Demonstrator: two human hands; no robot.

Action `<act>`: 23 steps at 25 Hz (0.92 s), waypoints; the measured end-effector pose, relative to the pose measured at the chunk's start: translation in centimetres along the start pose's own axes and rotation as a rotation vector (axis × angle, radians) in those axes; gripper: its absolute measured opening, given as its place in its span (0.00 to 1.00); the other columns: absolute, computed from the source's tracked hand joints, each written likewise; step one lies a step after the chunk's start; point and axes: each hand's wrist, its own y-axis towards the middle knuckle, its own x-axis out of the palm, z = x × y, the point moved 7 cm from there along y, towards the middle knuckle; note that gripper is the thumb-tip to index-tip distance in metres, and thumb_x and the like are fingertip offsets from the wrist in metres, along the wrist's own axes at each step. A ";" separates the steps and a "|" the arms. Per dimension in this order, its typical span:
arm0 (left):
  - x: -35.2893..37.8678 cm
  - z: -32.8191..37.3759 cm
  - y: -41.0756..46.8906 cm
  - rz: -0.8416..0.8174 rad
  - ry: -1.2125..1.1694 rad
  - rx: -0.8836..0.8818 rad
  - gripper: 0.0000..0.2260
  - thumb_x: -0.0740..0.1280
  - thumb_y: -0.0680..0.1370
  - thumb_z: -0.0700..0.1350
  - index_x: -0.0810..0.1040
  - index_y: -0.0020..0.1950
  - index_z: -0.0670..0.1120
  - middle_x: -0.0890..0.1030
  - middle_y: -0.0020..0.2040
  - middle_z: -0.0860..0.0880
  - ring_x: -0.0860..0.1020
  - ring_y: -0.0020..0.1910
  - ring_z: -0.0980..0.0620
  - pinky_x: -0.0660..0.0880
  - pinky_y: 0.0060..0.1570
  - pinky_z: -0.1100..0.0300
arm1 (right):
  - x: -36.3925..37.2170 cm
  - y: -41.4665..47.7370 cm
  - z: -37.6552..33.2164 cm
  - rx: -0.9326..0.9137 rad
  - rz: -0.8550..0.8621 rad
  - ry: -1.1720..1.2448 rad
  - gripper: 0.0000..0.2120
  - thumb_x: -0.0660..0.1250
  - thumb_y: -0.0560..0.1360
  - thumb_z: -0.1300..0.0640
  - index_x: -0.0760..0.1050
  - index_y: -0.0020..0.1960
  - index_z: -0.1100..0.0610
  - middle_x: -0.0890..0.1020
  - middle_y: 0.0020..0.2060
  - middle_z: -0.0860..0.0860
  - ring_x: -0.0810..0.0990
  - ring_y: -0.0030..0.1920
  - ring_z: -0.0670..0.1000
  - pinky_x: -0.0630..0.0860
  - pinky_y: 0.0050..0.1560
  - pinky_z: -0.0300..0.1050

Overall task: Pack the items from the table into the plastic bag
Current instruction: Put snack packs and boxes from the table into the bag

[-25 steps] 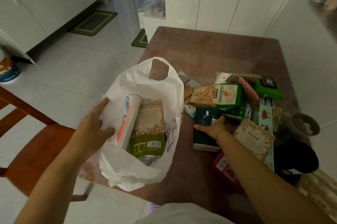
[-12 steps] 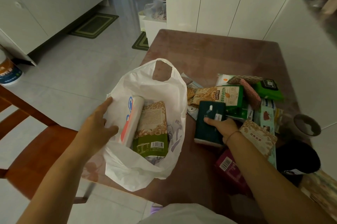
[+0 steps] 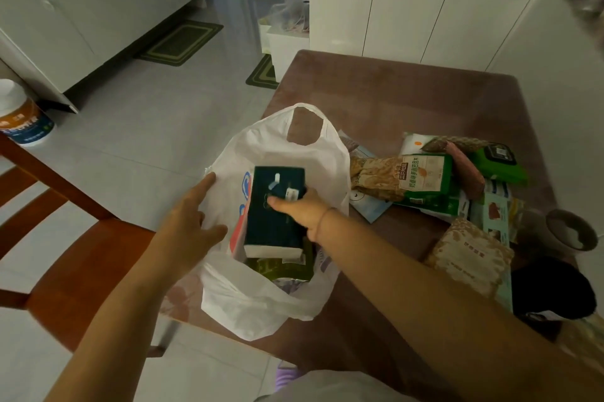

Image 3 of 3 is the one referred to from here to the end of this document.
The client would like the person's right hand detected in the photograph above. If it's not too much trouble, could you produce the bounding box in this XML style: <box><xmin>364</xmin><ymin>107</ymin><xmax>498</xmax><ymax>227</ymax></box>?
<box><xmin>266</xmin><ymin>187</ymin><xmax>333</xmax><ymax>245</ymax></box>

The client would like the person's left hand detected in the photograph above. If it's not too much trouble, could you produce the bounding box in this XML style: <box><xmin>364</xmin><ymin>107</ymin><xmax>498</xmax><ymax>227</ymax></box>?
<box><xmin>147</xmin><ymin>172</ymin><xmax>229</xmax><ymax>283</ymax></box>

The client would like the dark green tissue box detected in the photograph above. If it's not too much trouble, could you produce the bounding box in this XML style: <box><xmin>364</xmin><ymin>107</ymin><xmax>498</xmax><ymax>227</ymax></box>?
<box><xmin>243</xmin><ymin>165</ymin><xmax>308</xmax><ymax>261</ymax></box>

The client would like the yellow green film roll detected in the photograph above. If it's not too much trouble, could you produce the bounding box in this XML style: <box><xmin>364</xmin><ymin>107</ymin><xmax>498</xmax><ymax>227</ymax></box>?
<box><xmin>245</xmin><ymin>238</ymin><xmax>316</xmax><ymax>282</ymax></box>

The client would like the light blue white packet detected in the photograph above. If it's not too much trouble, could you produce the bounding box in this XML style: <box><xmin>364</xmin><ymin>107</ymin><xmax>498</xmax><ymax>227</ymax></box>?
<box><xmin>337</xmin><ymin>129</ymin><xmax>395</xmax><ymax>224</ymax></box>

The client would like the white plastic bag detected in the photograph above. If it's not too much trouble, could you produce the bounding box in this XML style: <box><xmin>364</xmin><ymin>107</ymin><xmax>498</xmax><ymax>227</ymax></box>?
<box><xmin>198</xmin><ymin>103</ymin><xmax>352</xmax><ymax>342</ymax></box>

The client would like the green noodle packet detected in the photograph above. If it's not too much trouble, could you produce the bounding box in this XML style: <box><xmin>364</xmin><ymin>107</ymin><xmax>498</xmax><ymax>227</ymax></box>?
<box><xmin>349</xmin><ymin>153</ymin><xmax>455</xmax><ymax>209</ymax></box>

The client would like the beige green nut box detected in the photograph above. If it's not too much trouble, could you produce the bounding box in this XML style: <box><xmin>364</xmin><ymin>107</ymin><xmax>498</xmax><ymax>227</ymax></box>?
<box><xmin>394</xmin><ymin>179</ymin><xmax>468</xmax><ymax>218</ymax></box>

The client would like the magenta beige nut box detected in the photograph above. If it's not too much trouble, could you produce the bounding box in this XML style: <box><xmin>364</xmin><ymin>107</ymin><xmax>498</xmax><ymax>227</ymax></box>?
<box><xmin>422</xmin><ymin>216</ymin><xmax>515</xmax><ymax>299</ymax></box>

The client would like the long light green box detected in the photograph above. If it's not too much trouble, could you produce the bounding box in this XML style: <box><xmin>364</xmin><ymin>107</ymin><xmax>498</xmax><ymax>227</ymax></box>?
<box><xmin>471</xmin><ymin>191</ymin><xmax>515</xmax><ymax>313</ymax></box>

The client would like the green wet wipes pack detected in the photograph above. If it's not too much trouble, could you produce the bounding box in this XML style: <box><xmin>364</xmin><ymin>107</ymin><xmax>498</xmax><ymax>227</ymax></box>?
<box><xmin>469</xmin><ymin>141</ymin><xmax>529</xmax><ymax>186</ymax></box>

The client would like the person's left forearm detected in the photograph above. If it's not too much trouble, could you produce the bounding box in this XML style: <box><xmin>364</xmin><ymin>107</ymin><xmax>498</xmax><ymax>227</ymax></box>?
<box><xmin>45</xmin><ymin>250</ymin><xmax>182</xmax><ymax>402</ymax></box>

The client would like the person's right forearm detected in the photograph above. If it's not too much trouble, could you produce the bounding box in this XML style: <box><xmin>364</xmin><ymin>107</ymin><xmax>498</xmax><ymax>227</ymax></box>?
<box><xmin>316</xmin><ymin>208</ymin><xmax>604</xmax><ymax>402</ymax></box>

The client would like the person's purple slipper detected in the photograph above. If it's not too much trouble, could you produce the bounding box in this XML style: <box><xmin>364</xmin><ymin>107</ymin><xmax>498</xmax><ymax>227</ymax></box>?
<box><xmin>273</xmin><ymin>361</ymin><xmax>305</xmax><ymax>393</ymax></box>

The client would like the person's white shirt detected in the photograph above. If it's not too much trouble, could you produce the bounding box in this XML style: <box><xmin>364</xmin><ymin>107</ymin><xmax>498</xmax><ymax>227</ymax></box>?
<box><xmin>254</xmin><ymin>370</ymin><xmax>421</xmax><ymax>402</ymax></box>

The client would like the clear plastic bag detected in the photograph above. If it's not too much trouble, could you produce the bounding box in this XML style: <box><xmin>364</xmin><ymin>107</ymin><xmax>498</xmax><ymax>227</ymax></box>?
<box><xmin>266</xmin><ymin>0</ymin><xmax>310</xmax><ymax>33</ymax></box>

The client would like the brown wooden chair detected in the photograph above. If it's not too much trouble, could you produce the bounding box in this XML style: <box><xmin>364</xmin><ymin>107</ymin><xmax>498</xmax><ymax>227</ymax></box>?
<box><xmin>0</xmin><ymin>132</ymin><xmax>164</xmax><ymax>358</ymax></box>

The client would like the reddish brown table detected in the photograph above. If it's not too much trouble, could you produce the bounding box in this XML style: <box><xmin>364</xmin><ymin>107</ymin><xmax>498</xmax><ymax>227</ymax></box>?
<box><xmin>160</xmin><ymin>48</ymin><xmax>574</xmax><ymax>402</ymax></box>

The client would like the small green doormat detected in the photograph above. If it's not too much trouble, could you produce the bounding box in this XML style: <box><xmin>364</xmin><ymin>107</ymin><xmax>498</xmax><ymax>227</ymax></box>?
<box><xmin>245</xmin><ymin>53</ymin><xmax>280</xmax><ymax>90</ymax></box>

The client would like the white low box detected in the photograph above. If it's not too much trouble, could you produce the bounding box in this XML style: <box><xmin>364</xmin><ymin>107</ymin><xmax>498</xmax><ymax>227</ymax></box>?
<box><xmin>258</xmin><ymin>17</ymin><xmax>311</xmax><ymax>82</ymax></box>

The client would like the large green doormat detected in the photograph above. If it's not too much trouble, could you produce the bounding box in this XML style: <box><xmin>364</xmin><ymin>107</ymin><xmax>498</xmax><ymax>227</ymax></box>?
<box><xmin>134</xmin><ymin>19</ymin><xmax>225</xmax><ymax>67</ymax></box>

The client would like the white orange blue bucket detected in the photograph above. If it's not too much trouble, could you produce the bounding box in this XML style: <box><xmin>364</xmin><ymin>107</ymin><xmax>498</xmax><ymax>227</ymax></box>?
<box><xmin>0</xmin><ymin>78</ymin><xmax>56</xmax><ymax>148</ymax></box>

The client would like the white three door cabinet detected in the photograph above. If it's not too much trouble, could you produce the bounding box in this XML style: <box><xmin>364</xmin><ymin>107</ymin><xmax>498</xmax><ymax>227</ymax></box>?
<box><xmin>309</xmin><ymin>0</ymin><xmax>551</xmax><ymax>72</ymax></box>

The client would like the long white cabinet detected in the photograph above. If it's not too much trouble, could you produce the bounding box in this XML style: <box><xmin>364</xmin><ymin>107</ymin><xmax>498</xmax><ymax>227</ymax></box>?
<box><xmin>0</xmin><ymin>0</ymin><xmax>204</xmax><ymax>114</ymax></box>

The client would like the grey metal cup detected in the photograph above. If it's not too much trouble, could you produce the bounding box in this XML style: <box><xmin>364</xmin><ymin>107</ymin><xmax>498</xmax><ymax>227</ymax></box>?
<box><xmin>518</xmin><ymin>208</ymin><xmax>599</xmax><ymax>259</ymax></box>

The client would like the white counter steel top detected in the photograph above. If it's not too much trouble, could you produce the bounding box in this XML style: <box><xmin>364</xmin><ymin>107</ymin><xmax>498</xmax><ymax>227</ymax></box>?
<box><xmin>486</xmin><ymin>0</ymin><xmax>604</xmax><ymax>313</ymax></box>

